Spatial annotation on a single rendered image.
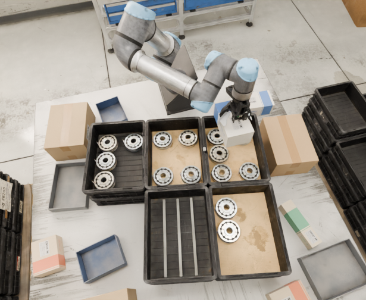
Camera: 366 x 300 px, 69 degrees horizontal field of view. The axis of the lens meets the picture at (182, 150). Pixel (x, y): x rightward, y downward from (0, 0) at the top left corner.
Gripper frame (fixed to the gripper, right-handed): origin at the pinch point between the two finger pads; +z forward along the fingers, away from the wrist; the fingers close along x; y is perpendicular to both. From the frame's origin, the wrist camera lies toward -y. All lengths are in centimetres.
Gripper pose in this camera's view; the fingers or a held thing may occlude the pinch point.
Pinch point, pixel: (232, 119)
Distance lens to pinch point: 124.5
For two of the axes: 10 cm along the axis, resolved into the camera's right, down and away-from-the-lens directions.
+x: 9.7, -2.2, 0.8
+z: 0.3, 4.7, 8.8
